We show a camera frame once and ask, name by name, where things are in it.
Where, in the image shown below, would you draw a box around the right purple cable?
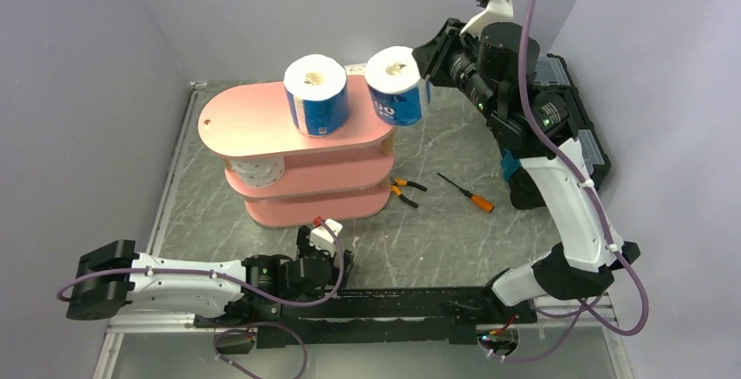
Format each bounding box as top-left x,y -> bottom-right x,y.
477,0 -> 651,364

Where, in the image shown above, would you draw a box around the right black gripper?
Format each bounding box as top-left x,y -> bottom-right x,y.
411,17 -> 502,119

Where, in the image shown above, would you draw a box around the orange handled screwdriver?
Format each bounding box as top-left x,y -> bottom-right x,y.
437,172 -> 495,213

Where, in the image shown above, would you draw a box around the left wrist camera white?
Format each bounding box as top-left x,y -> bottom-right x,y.
308,219 -> 343,255

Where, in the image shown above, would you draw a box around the floral paper roll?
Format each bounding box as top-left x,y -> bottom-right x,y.
230,156 -> 285,189
344,64 -> 365,76

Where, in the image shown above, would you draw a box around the pink three-tier shelf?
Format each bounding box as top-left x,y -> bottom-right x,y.
197,75 -> 394,228

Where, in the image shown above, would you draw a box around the blue roll front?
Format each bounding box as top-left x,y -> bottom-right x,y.
364,46 -> 432,127

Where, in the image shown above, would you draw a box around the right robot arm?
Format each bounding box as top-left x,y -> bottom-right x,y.
412,18 -> 640,322

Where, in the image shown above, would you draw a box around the black plastic toolbox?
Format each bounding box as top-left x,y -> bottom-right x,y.
499,53 -> 612,210

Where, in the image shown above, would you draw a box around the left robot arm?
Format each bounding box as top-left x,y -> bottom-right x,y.
57,221 -> 354,327

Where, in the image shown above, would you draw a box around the orange handled pliers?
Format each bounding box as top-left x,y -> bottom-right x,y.
389,176 -> 428,210

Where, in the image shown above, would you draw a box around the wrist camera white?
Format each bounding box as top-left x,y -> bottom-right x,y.
461,0 -> 514,38
308,219 -> 343,255

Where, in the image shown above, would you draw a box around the blue roll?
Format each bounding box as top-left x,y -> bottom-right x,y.
283,54 -> 349,137
364,46 -> 432,127

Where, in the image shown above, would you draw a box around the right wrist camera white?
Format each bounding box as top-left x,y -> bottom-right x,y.
461,0 -> 514,38

